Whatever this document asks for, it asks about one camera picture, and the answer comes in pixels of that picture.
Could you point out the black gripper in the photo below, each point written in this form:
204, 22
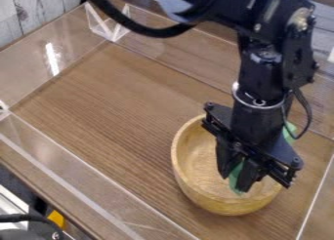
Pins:
247, 132

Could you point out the green rectangular block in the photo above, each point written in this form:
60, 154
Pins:
235, 173

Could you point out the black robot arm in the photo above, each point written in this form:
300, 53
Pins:
276, 65

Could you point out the brown wooden bowl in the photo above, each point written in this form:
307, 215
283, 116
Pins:
193, 164

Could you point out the yellow black device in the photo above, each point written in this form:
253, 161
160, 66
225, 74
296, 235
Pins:
64, 229

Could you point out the clear acrylic corner bracket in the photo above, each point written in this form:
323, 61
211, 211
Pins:
105, 28

